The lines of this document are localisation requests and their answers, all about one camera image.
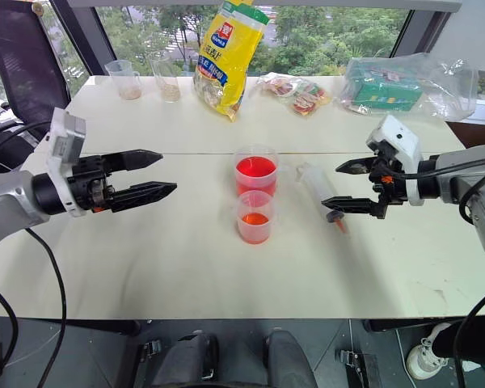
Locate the clear plastic syringe orange tip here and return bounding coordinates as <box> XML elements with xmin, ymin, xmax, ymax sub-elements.
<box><xmin>294</xmin><ymin>162</ymin><xmax>352</xmax><ymax>237</ymax></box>

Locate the green box in plastic bag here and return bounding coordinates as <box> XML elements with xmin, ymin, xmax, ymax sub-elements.
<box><xmin>334</xmin><ymin>52</ymin><xmax>479</xmax><ymax>121</ymax></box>

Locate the large cup of red liquid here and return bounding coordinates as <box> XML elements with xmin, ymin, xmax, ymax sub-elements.
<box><xmin>234</xmin><ymin>148</ymin><xmax>294</xmax><ymax>200</ymax></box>

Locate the bag of wrapped candies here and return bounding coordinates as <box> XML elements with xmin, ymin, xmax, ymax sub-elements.
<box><xmin>256</xmin><ymin>72</ymin><xmax>333</xmax><ymax>118</ymax></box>

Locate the yellow snack bag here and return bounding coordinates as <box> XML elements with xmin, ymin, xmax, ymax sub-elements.
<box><xmin>192</xmin><ymin>0</ymin><xmax>270</xmax><ymax>123</ymax></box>

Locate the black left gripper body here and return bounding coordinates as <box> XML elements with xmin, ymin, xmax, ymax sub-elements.
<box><xmin>67</xmin><ymin>154</ymin><xmax>118</xmax><ymax>213</ymax></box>

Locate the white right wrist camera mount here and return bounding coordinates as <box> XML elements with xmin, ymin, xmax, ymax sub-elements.
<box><xmin>365</xmin><ymin>115</ymin><xmax>425</xmax><ymax>207</ymax></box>

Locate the small cup of orange liquid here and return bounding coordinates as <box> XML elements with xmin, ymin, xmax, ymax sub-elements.
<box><xmin>235</xmin><ymin>190</ymin><xmax>273</xmax><ymax>245</ymax></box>

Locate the white sneaker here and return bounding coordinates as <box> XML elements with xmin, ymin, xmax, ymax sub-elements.
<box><xmin>406</xmin><ymin>322</ymin><xmax>453</xmax><ymax>381</ymax></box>

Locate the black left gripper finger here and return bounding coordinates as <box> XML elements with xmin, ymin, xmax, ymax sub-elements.
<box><xmin>103</xmin><ymin>149</ymin><xmax>164</xmax><ymax>175</ymax></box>
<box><xmin>109</xmin><ymin>181</ymin><xmax>178</xmax><ymax>214</ymax></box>

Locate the clear measuring cup with handle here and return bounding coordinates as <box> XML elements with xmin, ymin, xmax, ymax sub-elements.
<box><xmin>104</xmin><ymin>59</ymin><xmax>142</xmax><ymax>101</ymax></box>

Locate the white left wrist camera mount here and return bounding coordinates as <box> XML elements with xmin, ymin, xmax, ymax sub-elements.
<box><xmin>46</xmin><ymin>107</ymin><xmax>86</xmax><ymax>218</ymax></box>

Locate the black office chair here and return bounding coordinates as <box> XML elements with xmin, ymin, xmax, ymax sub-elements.
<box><xmin>0</xmin><ymin>0</ymin><xmax>73</xmax><ymax>175</ymax></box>

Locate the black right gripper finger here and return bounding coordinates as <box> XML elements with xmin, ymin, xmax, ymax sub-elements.
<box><xmin>335</xmin><ymin>157</ymin><xmax>376</xmax><ymax>175</ymax></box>
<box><xmin>321</xmin><ymin>196</ymin><xmax>383</xmax><ymax>217</ymax></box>

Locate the tall clear glass with grains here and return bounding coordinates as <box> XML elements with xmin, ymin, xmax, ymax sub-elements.
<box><xmin>148</xmin><ymin>52</ymin><xmax>182</xmax><ymax>103</ymax></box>

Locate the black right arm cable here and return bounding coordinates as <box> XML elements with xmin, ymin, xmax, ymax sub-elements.
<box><xmin>382</xmin><ymin>155</ymin><xmax>485</xmax><ymax>388</ymax></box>

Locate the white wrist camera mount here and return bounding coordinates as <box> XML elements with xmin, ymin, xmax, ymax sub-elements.
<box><xmin>46</xmin><ymin>107</ymin><xmax>86</xmax><ymax>218</ymax></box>
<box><xmin>365</xmin><ymin>115</ymin><xmax>425</xmax><ymax>207</ymax></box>

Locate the dark rounded robot foot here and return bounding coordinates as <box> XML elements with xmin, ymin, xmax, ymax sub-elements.
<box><xmin>151</xmin><ymin>330</ymin><xmax>220</xmax><ymax>388</ymax></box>
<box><xmin>264</xmin><ymin>329</ymin><xmax>318</xmax><ymax>388</ymax></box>

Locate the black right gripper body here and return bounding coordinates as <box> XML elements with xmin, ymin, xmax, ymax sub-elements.
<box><xmin>369</xmin><ymin>141</ymin><xmax>409</xmax><ymax>221</ymax></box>

